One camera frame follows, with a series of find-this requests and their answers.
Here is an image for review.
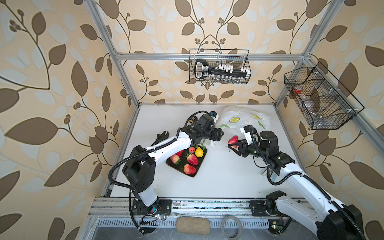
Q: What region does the red cup in basket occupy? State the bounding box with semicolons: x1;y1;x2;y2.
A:
292;85;303;95

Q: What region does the back wire basket black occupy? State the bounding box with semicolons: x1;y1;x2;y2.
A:
189;48;252;85

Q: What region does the right wire basket black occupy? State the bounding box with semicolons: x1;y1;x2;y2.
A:
284;62;365;130

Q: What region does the wire basket black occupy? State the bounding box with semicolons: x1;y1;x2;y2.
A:
284;62;365;130
189;48;252;85

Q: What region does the large red fake strawberry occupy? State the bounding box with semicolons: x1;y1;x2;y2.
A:
187;153;199;166

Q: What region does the black socket tool set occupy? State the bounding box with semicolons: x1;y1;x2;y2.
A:
192;59;252;81

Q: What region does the red yellow fake apple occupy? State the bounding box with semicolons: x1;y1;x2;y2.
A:
184;164;197;175

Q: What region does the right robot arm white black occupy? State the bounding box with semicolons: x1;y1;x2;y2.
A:
228;125;366;240

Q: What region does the beige sponge block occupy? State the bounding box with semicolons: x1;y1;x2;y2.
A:
176;217;211;236

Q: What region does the yellow fake lemon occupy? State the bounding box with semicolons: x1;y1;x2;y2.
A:
195;147;204;158

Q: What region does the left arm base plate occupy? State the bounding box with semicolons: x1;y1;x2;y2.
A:
132;199;173;216

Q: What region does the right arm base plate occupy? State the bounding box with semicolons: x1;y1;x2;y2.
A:
250;200;280;217

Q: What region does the black square tray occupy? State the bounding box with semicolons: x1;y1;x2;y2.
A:
166;145;208;178

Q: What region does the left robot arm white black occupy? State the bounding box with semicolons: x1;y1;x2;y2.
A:
108;111;224;235

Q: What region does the green leafy fake sprig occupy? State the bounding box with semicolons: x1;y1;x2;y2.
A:
198;140;206;151

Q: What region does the white plastic bag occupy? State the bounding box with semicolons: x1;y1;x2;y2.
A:
209;106;271;148

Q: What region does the grey tape roll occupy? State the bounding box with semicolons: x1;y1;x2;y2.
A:
221;216;244;240

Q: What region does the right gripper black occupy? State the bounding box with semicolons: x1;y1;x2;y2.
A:
228;138;267;159

